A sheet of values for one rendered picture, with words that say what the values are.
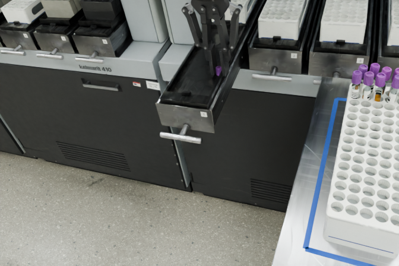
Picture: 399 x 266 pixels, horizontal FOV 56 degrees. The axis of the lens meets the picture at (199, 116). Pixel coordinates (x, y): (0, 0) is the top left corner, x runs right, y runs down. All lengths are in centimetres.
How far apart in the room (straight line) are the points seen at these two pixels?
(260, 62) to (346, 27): 22
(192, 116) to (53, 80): 72
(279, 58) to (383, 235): 56
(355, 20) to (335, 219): 56
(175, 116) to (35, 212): 115
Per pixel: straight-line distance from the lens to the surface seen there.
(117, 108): 136
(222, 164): 136
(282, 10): 104
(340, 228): 57
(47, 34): 131
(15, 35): 142
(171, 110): 86
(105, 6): 121
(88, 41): 123
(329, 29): 98
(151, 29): 119
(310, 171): 68
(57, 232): 178
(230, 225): 158
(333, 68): 99
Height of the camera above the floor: 134
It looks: 42 degrees down
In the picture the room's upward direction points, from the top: 11 degrees counter-clockwise
